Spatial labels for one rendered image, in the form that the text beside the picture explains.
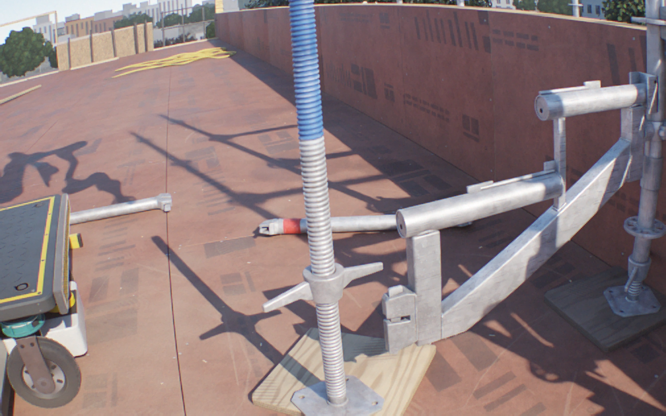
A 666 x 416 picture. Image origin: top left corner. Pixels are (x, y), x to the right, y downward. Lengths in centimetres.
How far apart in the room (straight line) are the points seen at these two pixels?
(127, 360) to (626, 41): 151
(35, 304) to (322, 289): 54
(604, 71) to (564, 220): 58
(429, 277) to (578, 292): 59
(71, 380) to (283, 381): 48
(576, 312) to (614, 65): 67
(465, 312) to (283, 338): 48
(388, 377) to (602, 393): 47
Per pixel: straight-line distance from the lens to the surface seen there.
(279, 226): 191
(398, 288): 102
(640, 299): 149
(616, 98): 117
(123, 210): 234
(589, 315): 141
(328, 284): 94
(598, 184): 119
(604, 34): 158
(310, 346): 131
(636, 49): 149
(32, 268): 120
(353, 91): 375
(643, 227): 138
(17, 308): 107
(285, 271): 169
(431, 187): 228
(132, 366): 137
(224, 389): 124
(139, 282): 176
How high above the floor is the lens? 76
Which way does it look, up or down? 20 degrees down
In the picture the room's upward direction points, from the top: 4 degrees counter-clockwise
